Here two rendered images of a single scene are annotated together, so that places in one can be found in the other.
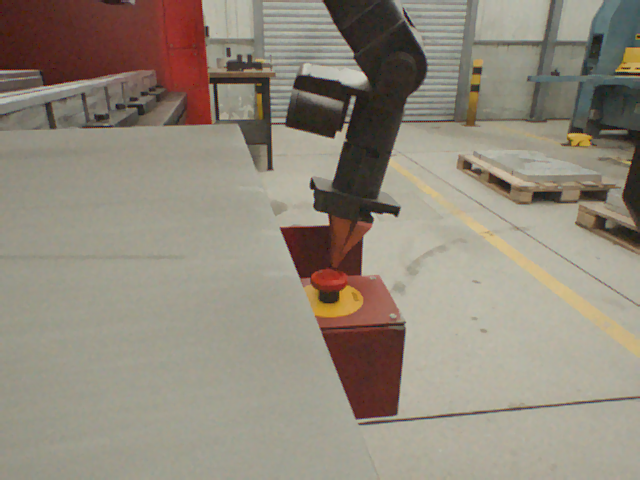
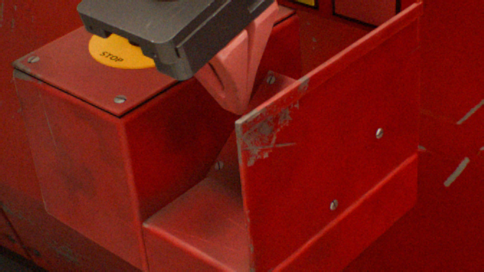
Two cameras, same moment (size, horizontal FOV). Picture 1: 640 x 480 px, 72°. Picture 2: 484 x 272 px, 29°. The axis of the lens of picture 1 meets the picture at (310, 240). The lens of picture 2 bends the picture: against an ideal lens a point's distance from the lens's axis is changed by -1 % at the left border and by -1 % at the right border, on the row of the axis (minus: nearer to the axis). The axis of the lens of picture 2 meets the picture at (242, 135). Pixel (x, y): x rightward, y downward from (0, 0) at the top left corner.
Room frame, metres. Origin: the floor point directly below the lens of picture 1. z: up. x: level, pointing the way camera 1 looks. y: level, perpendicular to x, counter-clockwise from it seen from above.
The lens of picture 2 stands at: (0.87, -0.31, 1.06)
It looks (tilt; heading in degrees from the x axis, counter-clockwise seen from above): 33 degrees down; 142
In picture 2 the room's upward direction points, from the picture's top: 5 degrees counter-clockwise
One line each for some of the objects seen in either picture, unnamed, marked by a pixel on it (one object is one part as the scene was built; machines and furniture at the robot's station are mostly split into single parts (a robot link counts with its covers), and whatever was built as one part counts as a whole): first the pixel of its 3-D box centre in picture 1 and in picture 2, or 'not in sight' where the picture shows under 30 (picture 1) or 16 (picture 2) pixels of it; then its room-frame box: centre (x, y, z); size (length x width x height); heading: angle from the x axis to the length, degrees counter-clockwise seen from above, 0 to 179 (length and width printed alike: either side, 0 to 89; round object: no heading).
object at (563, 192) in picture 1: (527, 175); not in sight; (3.81, -1.91, 0.07); 1.20 x 0.80 x 0.14; 5
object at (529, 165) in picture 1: (530, 163); not in sight; (3.81, -1.91, 0.17); 0.99 x 0.63 x 0.05; 5
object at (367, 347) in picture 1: (314, 302); (214, 96); (0.46, 0.00, 0.75); 0.20 x 0.16 x 0.18; 6
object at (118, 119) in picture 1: (114, 122); not in sight; (0.98, 0.42, 0.89); 0.30 x 0.05 x 0.03; 12
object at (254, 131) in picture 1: (237, 84); not in sight; (5.09, 0.79, 0.75); 1.80 x 0.75 x 1.50; 7
